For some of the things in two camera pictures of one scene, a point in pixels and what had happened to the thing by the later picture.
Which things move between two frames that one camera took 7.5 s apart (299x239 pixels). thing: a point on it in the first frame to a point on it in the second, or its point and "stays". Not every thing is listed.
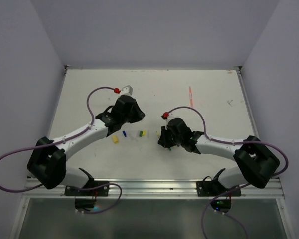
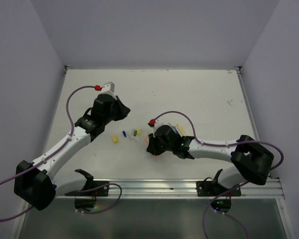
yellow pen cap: (114, 139) stays
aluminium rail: (154, 189) stays
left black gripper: (139, 114) to (123, 110)
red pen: (191, 97) to (155, 156)
